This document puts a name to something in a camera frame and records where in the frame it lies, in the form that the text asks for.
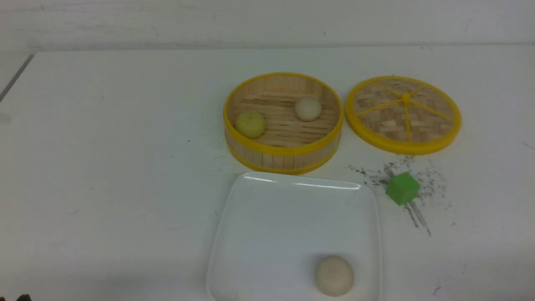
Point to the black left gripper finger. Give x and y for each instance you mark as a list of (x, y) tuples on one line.
[(24, 298)]

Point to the yellow steamed bun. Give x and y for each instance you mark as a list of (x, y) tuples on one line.
[(250, 124)]

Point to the white steamed bun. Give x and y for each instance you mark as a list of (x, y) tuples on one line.
[(308, 109), (334, 276)]

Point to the white steamed bun on plate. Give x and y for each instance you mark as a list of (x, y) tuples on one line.
[(334, 276)]

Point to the bamboo steamer basket yellow rims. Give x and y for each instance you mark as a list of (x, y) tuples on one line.
[(288, 145)]

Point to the bamboo steamer lid yellow rim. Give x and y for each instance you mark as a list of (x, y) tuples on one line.
[(402, 115)]

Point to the white square plate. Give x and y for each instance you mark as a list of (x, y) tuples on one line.
[(275, 229)]

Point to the green cube block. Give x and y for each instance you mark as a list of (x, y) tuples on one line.
[(403, 188)]

